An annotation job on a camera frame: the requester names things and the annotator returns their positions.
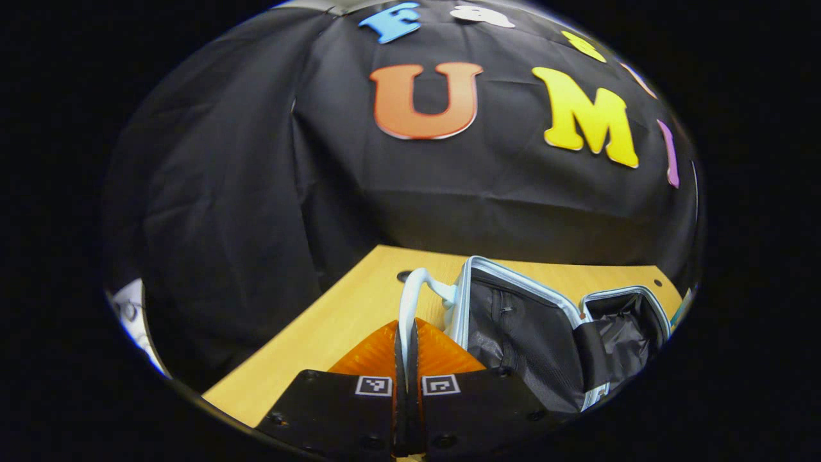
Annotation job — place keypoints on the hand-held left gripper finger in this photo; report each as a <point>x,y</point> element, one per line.
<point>400,417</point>
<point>414,417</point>

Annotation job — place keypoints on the light blue suitcase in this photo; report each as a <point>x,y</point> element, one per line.
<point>526,340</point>

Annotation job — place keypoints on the black backdrop cloth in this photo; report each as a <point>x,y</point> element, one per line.
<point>256,192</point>

